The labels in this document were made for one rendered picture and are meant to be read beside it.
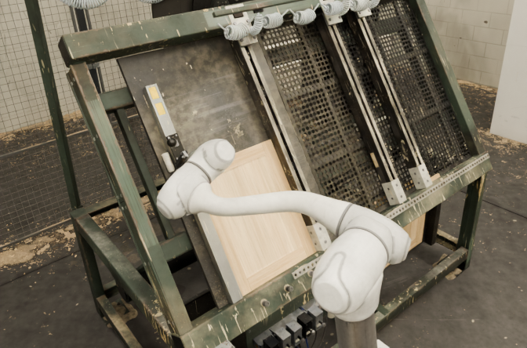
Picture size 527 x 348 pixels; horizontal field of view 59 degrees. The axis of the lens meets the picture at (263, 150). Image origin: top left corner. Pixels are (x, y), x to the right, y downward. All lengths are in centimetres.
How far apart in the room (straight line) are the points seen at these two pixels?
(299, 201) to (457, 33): 619
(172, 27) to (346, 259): 129
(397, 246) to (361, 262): 15
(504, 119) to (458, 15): 214
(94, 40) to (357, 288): 133
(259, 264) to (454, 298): 171
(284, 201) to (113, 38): 99
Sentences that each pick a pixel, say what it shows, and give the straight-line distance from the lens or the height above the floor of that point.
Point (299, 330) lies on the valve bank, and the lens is 209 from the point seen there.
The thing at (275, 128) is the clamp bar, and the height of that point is 143.
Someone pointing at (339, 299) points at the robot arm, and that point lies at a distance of 110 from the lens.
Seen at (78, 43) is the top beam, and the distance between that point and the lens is 191.
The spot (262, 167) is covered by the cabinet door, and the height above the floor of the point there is 128.
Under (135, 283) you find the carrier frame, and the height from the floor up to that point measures 79.
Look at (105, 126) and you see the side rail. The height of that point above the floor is 161.
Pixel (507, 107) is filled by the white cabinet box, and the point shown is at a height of 34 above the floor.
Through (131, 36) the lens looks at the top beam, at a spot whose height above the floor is 190.
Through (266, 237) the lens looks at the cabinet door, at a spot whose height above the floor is 103.
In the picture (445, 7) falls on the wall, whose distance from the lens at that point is 740.
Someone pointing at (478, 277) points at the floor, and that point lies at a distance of 366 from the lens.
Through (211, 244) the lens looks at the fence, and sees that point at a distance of 195.
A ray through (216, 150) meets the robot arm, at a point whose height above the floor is 168.
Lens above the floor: 230
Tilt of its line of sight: 27 degrees down
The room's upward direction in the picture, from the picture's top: 3 degrees counter-clockwise
